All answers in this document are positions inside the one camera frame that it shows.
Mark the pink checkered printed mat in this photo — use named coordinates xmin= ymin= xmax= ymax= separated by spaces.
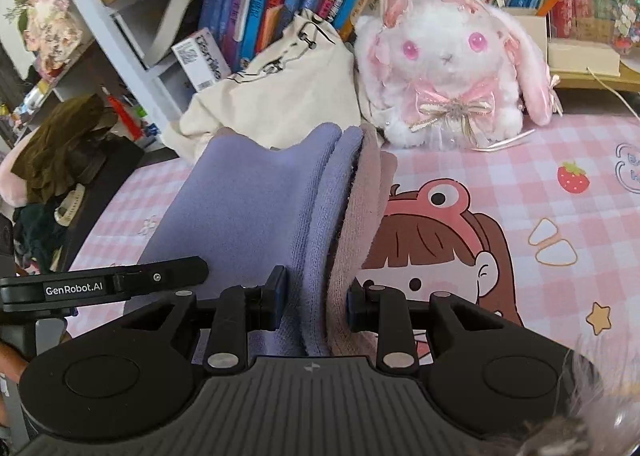
xmin=65 ymin=89 xmax=640 ymax=372

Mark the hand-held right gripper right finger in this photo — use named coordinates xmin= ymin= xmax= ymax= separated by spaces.
xmin=346 ymin=277 xmax=516 ymax=373

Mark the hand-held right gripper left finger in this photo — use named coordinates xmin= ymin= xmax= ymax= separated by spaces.
xmin=117 ymin=265 xmax=289 ymax=377

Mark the beige box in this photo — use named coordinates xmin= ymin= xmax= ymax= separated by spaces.
xmin=499 ymin=6 xmax=549 ymax=83

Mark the pink cake decoration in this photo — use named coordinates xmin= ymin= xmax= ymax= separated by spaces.
xmin=22 ymin=0 xmax=87 ymax=83

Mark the grey white leaning book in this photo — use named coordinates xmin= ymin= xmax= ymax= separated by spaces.
xmin=145 ymin=0 xmax=206 ymax=71

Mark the person's left hand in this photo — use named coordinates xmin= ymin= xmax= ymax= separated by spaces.
xmin=0 ymin=341 xmax=29 ymax=428

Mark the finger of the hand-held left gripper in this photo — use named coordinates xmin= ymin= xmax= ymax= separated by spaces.
xmin=112 ymin=257 xmax=211 ymax=294

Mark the purple and pink sweater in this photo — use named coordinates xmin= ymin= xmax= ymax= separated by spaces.
xmin=122 ymin=121 xmax=398 ymax=359

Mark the dark green cloth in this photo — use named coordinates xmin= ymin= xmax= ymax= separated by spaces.
xmin=12 ymin=203 xmax=69 ymax=275

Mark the white barcode box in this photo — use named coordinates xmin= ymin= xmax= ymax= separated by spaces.
xmin=171 ymin=28 xmax=232 ymax=92

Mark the grey fluffy fur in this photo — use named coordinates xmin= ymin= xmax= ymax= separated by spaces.
xmin=467 ymin=336 xmax=640 ymax=456

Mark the olive cloth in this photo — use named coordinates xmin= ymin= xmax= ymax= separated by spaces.
xmin=12 ymin=94 xmax=119 ymax=205

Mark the white pink plush rabbit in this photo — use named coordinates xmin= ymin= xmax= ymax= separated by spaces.
xmin=351 ymin=0 xmax=567 ymax=153

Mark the white watch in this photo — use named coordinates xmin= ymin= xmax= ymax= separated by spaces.
xmin=52 ymin=184 xmax=87 ymax=228

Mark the cream garment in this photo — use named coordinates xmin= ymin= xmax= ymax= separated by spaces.
xmin=161 ymin=8 xmax=362 ymax=162

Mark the white bookshelf frame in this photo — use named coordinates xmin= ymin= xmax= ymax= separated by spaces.
xmin=49 ymin=0 xmax=193 ymax=124

